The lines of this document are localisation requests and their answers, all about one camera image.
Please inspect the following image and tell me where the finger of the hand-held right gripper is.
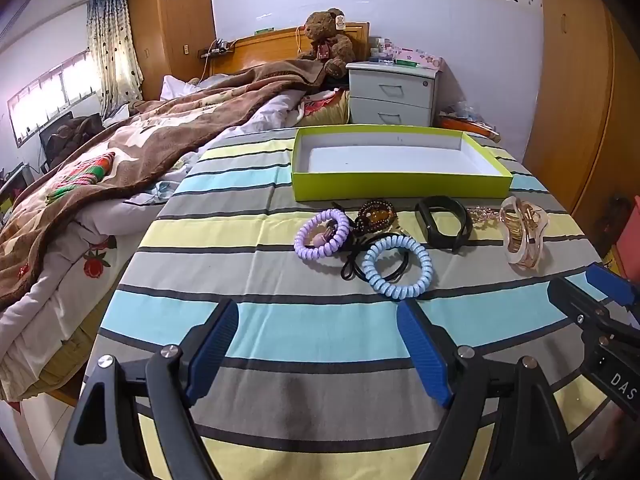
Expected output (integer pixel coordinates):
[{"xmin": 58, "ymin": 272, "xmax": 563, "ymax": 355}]
[
  {"xmin": 586, "ymin": 264, "xmax": 640, "ymax": 311},
  {"xmin": 547, "ymin": 277, "xmax": 640, "ymax": 348}
]

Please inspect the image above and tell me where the brown fleece blanket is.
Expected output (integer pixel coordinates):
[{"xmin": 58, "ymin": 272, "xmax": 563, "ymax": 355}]
[{"xmin": 0, "ymin": 57, "xmax": 328, "ymax": 311}]

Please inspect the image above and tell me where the window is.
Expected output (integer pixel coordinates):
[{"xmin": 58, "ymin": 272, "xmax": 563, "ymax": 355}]
[{"xmin": 7, "ymin": 50, "xmax": 103, "ymax": 148}]

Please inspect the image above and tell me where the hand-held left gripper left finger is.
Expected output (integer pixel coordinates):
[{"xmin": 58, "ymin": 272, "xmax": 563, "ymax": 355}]
[{"xmin": 55, "ymin": 299, "xmax": 241, "ymax": 480}]

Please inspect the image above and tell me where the large wooden wardrobe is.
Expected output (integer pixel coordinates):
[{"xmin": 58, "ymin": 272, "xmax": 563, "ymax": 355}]
[{"xmin": 522, "ymin": 0, "xmax": 640, "ymax": 241}]

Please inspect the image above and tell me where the black hair tie pink ball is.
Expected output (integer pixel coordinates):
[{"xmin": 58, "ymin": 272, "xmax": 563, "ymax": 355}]
[{"xmin": 309, "ymin": 225, "xmax": 338, "ymax": 253}]

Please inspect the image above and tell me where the orange box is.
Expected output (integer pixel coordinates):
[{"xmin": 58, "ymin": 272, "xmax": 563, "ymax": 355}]
[{"xmin": 435, "ymin": 110, "xmax": 501, "ymax": 143}]

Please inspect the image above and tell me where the wooden wardrobe with star stickers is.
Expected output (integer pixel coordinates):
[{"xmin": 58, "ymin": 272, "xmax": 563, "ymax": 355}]
[{"xmin": 127, "ymin": 0, "xmax": 217, "ymax": 103}]

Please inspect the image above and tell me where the purple spiral hair tie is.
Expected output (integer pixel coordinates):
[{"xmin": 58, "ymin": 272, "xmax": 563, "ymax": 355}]
[{"xmin": 294, "ymin": 208, "xmax": 351, "ymax": 262}]

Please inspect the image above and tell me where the lime green cardboard box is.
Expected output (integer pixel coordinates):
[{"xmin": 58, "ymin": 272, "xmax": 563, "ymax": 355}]
[{"xmin": 291, "ymin": 126, "xmax": 515, "ymax": 202}]

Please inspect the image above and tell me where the olive green bed sheet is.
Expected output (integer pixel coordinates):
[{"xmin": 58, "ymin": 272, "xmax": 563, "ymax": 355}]
[{"xmin": 0, "ymin": 305, "xmax": 121, "ymax": 403}]

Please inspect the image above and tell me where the power strip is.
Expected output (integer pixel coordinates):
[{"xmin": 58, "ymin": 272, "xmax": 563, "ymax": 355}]
[{"xmin": 198, "ymin": 40, "xmax": 236, "ymax": 57}]

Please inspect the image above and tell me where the dotted curtain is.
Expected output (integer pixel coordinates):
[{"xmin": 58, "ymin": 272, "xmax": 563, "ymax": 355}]
[{"xmin": 86, "ymin": 0, "xmax": 144, "ymax": 118}]

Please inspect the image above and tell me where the group of small bottles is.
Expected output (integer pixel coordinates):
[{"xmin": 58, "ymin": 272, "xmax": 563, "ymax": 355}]
[{"xmin": 369, "ymin": 37, "xmax": 401, "ymax": 61}]

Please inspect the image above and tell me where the white nightstand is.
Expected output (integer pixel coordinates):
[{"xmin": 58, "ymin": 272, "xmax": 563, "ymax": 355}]
[{"xmin": 346, "ymin": 60, "xmax": 441, "ymax": 128}]

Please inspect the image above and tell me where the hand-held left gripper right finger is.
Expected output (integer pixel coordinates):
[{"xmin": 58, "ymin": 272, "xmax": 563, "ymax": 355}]
[{"xmin": 396, "ymin": 299, "xmax": 581, "ymax": 480}]

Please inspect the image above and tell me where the black wrist band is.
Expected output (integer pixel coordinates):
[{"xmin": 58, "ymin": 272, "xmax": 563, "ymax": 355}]
[{"xmin": 415, "ymin": 195, "xmax": 473, "ymax": 253}]

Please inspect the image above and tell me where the light blue spiral hair tie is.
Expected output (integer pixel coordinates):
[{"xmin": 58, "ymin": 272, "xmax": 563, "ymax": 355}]
[{"xmin": 361, "ymin": 234, "xmax": 433, "ymax": 301}]

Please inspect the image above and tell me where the pink rhinestone hair clip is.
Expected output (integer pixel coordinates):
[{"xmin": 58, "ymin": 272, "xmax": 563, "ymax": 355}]
[{"xmin": 465, "ymin": 205, "xmax": 503, "ymax": 231}]

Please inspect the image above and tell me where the clear gold hair claw clip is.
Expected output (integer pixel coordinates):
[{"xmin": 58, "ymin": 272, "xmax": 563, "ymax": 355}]
[{"xmin": 500, "ymin": 196, "xmax": 551, "ymax": 273}]

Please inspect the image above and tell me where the wooden headboard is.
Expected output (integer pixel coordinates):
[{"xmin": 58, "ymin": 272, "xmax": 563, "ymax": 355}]
[{"xmin": 209, "ymin": 22, "xmax": 371, "ymax": 78}]

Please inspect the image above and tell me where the yellow red pillow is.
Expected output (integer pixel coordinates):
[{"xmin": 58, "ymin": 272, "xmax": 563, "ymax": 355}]
[{"xmin": 297, "ymin": 89, "xmax": 351, "ymax": 128}]

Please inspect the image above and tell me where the striped table cloth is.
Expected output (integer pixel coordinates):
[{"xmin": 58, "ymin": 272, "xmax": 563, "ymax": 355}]
[{"xmin": 82, "ymin": 127, "xmax": 618, "ymax": 480}]

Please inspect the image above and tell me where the black chair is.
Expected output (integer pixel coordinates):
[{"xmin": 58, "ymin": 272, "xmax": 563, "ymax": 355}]
[{"xmin": 39, "ymin": 112, "xmax": 103, "ymax": 173}]

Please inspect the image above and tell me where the pink storage box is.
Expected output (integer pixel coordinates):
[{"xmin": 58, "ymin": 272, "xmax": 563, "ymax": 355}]
[{"xmin": 615, "ymin": 195, "xmax": 640, "ymax": 281}]

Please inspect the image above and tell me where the brown teddy bear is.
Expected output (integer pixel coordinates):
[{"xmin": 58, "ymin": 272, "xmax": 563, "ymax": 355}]
[{"xmin": 297, "ymin": 8, "xmax": 357, "ymax": 80}]

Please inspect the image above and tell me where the pink patterned box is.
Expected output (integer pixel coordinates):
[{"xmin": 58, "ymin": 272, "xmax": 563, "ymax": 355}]
[{"xmin": 395, "ymin": 46, "xmax": 445, "ymax": 71}]

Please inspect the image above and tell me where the white floral quilt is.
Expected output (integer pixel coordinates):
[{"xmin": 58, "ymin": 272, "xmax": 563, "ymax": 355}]
[{"xmin": 0, "ymin": 75, "xmax": 306, "ymax": 396}]

